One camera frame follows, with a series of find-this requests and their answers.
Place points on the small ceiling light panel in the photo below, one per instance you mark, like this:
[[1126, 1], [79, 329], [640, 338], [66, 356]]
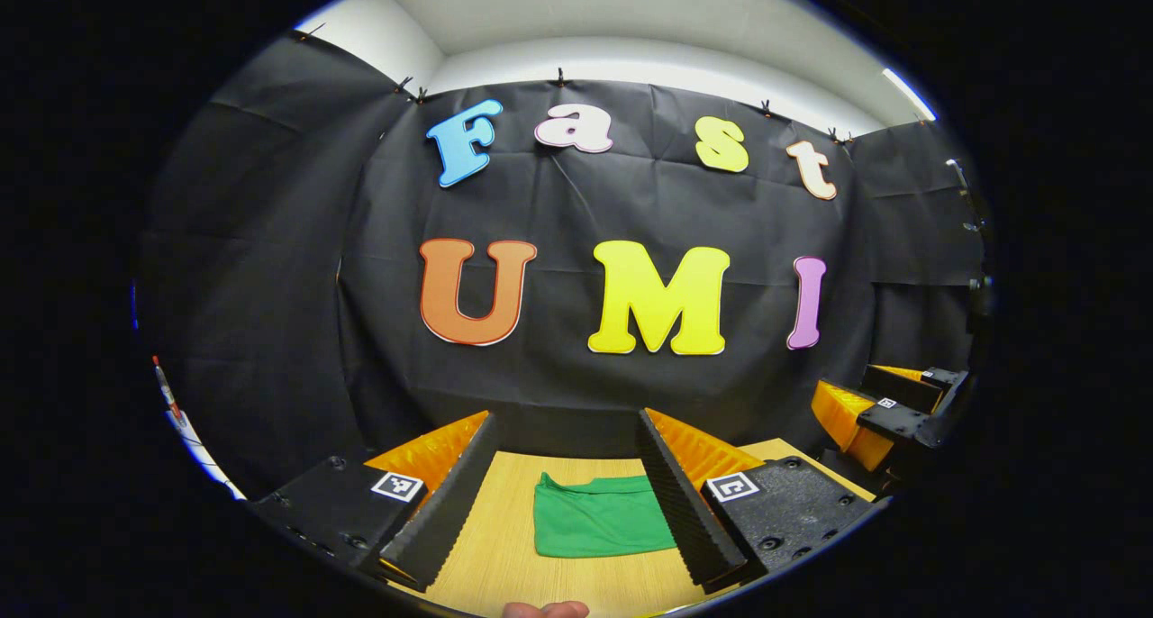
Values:
[[910, 94]]

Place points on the white red printed strip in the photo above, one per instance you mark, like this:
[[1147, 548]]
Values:
[[185, 429]]

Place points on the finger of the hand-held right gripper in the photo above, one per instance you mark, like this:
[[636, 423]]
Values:
[[910, 388], [842, 415]]

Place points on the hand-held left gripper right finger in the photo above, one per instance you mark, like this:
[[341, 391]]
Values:
[[680, 510]]

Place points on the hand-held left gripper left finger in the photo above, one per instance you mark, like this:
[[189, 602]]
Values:
[[450, 510]]

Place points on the green T-shirt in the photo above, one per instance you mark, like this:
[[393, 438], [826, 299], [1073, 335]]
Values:
[[594, 519]]

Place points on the black backdrop cloth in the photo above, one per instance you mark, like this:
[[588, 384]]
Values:
[[558, 204]]

